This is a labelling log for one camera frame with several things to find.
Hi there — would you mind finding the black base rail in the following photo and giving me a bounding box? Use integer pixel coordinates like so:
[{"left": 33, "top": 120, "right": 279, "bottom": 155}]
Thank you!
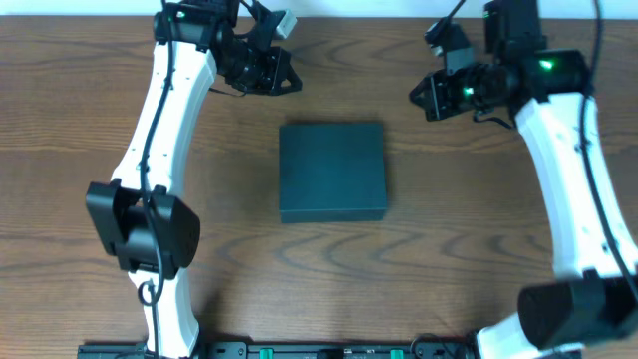
[{"left": 77, "top": 341, "right": 464, "bottom": 359}]

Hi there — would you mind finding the dark green gift box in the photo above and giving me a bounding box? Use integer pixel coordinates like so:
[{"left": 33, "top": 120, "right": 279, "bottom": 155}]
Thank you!
[{"left": 279, "top": 123, "right": 388, "bottom": 223}]

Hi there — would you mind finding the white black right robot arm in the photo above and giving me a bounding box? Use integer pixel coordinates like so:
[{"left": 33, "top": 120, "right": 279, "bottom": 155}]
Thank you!
[{"left": 409, "top": 0, "right": 637, "bottom": 358}]

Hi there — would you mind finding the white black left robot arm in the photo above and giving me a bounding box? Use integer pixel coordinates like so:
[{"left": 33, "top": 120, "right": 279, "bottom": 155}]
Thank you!
[{"left": 78, "top": 1, "right": 303, "bottom": 358}]

